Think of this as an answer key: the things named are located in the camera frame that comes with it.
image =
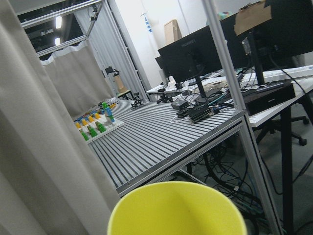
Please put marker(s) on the yellow cup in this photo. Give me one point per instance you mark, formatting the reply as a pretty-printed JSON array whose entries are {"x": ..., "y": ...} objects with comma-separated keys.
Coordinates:
[{"x": 176, "y": 208}]

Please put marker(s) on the slatted aluminium table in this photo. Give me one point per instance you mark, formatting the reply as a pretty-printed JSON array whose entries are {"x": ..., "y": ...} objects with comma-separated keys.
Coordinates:
[{"x": 151, "y": 145}]

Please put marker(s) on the coloured peg toy board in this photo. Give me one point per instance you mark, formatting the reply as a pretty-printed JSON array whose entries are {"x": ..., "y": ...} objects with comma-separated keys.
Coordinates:
[{"x": 98, "y": 123}]

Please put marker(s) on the black computer monitor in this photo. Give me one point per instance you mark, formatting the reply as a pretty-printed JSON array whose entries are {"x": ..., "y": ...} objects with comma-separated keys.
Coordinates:
[{"x": 191, "y": 57}]

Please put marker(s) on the beige curtain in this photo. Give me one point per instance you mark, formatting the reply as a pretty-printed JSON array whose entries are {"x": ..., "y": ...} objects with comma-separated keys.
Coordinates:
[{"x": 50, "y": 181}]

